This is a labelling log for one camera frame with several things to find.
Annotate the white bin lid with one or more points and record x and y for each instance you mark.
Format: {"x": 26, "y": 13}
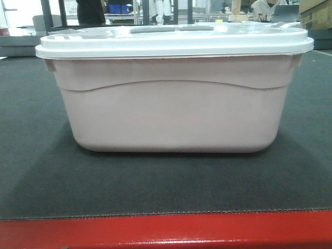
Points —
{"x": 199, "y": 40}

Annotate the person in black clothes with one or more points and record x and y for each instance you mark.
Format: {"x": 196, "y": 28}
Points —
{"x": 90, "y": 12}

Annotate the dark grey table mat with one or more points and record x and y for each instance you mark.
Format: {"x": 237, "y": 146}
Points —
{"x": 45, "y": 174}

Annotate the laptop computer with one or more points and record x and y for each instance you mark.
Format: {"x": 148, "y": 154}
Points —
{"x": 285, "y": 13}

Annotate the seated person in hoodie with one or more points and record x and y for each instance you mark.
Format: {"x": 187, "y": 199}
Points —
{"x": 263, "y": 10}

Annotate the cardboard box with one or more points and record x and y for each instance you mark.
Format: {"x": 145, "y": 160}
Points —
{"x": 315, "y": 15}

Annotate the white plastic storage bin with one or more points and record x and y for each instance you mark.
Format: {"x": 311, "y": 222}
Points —
{"x": 196, "y": 105}

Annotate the blue crate in background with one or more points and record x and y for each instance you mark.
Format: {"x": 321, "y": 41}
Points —
{"x": 117, "y": 9}

